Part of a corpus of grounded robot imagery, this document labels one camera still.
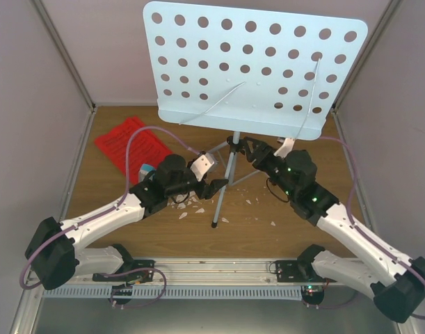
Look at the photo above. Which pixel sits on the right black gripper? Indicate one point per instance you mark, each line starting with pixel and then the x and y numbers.
pixel 263 148

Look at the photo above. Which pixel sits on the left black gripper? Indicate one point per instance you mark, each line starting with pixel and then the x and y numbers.
pixel 208 191

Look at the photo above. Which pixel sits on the blue metronome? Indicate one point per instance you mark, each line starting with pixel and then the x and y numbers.
pixel 145 170

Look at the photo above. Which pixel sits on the light blue music stand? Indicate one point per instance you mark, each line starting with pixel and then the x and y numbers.
pixel 251 71

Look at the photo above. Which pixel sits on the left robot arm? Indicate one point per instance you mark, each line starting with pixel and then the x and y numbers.
pixel 59 251

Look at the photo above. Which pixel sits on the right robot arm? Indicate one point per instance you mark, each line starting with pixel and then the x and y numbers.
pixel 393 280

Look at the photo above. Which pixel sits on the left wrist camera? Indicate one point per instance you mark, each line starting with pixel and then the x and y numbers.
pixel 205 163

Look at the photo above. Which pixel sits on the aluminium front rail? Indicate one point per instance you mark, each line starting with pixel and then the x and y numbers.
pixel 215 271

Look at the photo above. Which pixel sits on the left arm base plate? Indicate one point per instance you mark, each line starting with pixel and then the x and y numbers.
pixel 130 273

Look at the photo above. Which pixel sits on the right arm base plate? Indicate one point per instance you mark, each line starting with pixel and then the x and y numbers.
pixel 294 271

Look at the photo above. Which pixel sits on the grey slotted cable duct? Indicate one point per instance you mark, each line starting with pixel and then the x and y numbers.
pixel 178 292

